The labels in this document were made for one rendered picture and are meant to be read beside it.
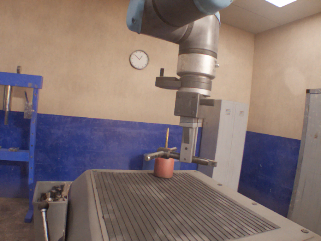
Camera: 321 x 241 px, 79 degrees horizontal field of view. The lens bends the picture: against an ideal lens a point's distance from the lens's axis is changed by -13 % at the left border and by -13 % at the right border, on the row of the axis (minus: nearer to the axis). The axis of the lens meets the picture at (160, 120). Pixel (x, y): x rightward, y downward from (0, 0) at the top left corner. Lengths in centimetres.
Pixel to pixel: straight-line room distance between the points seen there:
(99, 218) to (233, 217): 28
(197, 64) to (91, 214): 38
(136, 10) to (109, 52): 320
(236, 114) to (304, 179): 152
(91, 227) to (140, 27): 38
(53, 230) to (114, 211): 205
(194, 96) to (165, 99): 333
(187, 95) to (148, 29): 15
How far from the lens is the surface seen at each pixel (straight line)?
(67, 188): 276
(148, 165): 318
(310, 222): 390
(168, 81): 50
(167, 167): 71
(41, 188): 296
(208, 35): 50
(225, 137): 377
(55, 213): 242
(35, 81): 304
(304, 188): 386
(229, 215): 53
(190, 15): 36
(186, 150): 49
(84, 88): 350
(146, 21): 43
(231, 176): 404
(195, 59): 48
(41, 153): 363
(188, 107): 44
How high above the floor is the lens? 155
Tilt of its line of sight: 2 degrees down
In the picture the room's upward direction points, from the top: 6 degrees clockwise
